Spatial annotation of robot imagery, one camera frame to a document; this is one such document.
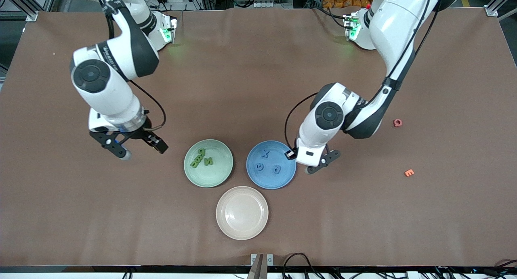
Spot blue plate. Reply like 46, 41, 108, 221
246, 140, 297, 190

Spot pale green plate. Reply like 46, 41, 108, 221
184, 139, 234, 188

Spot brown table cover sheet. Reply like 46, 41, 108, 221
0, 6, 517, 267

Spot pale pink plate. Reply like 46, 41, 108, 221
216, 186, 269, 241

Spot metal table clamp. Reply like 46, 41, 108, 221
250, 254, 274, 279

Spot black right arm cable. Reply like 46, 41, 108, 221
91, 0, 167, 131

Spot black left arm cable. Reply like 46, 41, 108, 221
284, 0, 443, 151

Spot black looped cable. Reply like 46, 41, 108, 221
282, 252, 324, 279

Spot aluminium frame strut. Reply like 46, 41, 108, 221
4, 0, 39, 22
485, 0, 517, 18

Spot black arm base cable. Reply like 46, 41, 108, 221
309, 0, 350, 29

